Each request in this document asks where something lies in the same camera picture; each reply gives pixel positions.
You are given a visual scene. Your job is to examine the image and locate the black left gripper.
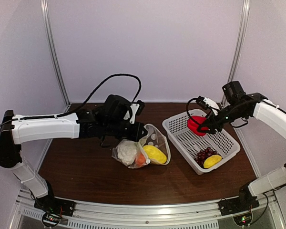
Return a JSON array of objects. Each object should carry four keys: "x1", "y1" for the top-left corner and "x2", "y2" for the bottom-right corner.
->
[{"x1": 104, "y1": 119, "x2": 148, "y2": 142}]

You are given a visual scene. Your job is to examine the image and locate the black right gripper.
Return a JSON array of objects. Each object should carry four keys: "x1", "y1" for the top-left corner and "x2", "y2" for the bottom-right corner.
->
[{"x1": 197, "y1": 103, "x2": 246, "y2": 135}]

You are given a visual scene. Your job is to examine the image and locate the red toy bell pepper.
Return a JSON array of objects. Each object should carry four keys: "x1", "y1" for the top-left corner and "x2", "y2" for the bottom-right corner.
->
[{"x1": 187, "y1": 115, "x2": 208, "y2": 136}]

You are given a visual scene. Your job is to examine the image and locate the dark red toy grapes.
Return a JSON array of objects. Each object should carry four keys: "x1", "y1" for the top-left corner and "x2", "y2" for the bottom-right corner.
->
[{"x1": 195, "y1": 147, "x2": 218, "y2": 167}]

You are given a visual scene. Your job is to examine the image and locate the white toy cauliflower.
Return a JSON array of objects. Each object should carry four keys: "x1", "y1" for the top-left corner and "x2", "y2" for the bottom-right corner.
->
[{"x1": 117, "y1": 140, "x2": 137, "y2": 166}]

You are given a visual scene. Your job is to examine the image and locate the orange toy pumpkin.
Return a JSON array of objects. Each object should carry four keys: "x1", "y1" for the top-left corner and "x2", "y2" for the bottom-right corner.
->
[{"x1": 135, "y1": 153, "x2": 146, "y2": 167}]

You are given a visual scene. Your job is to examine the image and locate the clear polka dot zip bag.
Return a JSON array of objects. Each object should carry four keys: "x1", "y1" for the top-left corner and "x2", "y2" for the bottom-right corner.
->
[{"x1": 112, "y1": 124, "x2": 171, "y2": 169}]

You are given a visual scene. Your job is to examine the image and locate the yellow toy lemon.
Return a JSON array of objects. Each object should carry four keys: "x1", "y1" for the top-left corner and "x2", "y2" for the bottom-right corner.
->
[{"x1": 143, "y1": 145, "x2": 167, "y2": 164}]

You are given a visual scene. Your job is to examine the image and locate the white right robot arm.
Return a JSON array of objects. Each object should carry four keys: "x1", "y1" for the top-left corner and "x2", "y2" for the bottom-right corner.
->
[{"x1": 195, "y1": 81, "x2": 286, "y2": 211}]

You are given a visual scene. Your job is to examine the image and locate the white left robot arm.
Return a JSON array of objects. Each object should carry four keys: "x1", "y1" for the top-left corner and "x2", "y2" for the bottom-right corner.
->
[{"x1": 0, "y1": 94, "x2": 147, "y2": 212}]

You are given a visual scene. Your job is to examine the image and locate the white perforated plastic basket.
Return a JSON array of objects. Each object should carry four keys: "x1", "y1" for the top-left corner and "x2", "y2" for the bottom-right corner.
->
[{"x1": 162, "y1": 112, "x2": 241, "y2": 175}]

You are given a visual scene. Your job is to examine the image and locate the yellow toy mango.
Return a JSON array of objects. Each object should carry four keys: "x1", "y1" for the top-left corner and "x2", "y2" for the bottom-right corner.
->
[{"x1": 203, "y1": 155, "x2": 222, "y2": 169}]

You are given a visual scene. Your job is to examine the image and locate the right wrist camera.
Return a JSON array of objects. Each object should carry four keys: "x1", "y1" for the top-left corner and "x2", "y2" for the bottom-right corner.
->
[{"x1": 196, "y1": 96, "x2": 220, "y2": 110}]

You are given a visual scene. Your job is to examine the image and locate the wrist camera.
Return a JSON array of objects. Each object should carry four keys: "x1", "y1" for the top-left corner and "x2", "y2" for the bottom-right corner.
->
[
  {"x1": 196, "y1": 96, "x2": 220, "y2": 110},
  {"x1": 123, "y1": 100, "x2": 145, "y2": 124}
]

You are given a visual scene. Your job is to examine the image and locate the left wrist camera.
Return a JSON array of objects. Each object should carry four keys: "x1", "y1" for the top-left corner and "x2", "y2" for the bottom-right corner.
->
[{"x1": 123, "y1": 100, "x2": 145, "y2": 124}]

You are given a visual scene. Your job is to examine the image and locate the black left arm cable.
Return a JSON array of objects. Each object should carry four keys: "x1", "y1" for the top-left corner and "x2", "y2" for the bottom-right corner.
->
[{"x1": 0, "y1": 73, "x2": 143, "y2": 165}]

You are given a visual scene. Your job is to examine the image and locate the right aluminium frame post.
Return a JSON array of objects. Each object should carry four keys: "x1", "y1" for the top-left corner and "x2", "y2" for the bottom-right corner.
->
[{"x1": 227, "y1": 0, "x2": 250, "y2": 83}]

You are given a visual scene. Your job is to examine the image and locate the aluminium frame post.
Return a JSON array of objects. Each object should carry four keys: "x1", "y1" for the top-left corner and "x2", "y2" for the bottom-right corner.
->
[
  {"x1": 40, "y1": 0, "x2": 71, "y2": 107},
  {"x1": 227, "y1": 0, "x2": 250, "y2": 83}
]

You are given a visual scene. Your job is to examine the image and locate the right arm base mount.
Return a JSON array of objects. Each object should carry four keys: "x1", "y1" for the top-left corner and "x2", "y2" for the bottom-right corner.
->
[{"x1": 218, "y1": 197, "x2": 259, "y2": 228}]

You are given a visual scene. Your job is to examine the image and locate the front aluminium rail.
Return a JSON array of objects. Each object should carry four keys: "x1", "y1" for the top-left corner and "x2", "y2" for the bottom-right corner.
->
[{"x1": 7, "y1": 188, "x2": 286, "y2": 229}]

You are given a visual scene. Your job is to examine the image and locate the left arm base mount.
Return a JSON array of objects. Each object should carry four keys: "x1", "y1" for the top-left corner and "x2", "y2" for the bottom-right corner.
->
[{"x1": 34, "y1": 198, "x2": 75, "y2": 228}]

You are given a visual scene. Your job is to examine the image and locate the left aluminium frame post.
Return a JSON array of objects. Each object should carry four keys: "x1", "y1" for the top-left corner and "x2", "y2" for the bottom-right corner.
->
[{"x1": 40, "y1": 0, "x2": 71, "y2": 107}]

